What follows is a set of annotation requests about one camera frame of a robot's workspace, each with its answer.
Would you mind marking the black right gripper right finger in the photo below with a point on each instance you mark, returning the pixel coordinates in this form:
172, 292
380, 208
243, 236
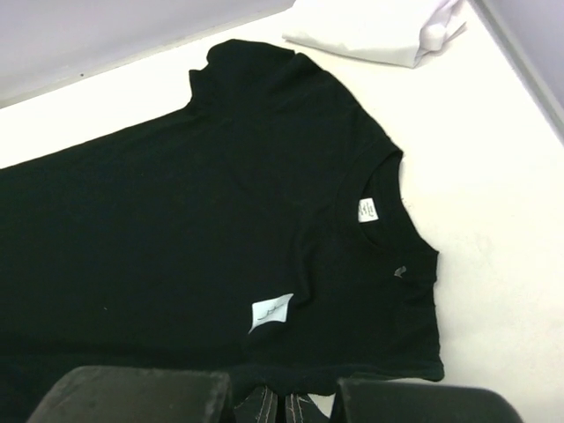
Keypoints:
369, 400

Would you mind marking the aluminium frame rail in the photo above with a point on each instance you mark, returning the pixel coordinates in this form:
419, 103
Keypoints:
531, 35

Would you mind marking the black t-shirt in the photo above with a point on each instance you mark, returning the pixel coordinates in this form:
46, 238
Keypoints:
259, 231

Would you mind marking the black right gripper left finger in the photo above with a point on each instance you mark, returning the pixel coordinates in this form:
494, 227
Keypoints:
125, 394

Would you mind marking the white folded t-shirt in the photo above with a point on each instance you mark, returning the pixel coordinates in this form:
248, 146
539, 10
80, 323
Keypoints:
389, 31

